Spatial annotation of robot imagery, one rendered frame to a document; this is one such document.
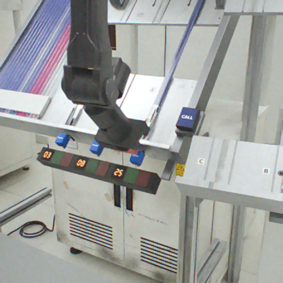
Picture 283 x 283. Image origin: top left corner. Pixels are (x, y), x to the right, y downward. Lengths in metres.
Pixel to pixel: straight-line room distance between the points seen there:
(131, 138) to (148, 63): 2.33
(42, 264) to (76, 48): 0.37
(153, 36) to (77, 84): 2.41
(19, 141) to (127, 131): 1.75
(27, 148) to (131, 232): 1.27
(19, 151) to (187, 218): 1.71
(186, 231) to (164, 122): 0.27
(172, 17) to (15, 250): 0.72
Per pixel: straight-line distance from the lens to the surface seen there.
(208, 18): 1.05
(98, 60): 0.60
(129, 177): 0.84
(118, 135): 0.73
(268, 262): 0.94
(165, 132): 0.85
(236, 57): 2.77
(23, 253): 0.72
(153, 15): 1.12
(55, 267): 0.67
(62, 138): 0.95
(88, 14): 0.60
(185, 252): 0.94
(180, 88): 0.91
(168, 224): 1.30
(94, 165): 0.89
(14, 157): 2.44
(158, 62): 3.00
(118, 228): 1.43
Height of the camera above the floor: 1.01
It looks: 20 degrees down
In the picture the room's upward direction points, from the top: straight up
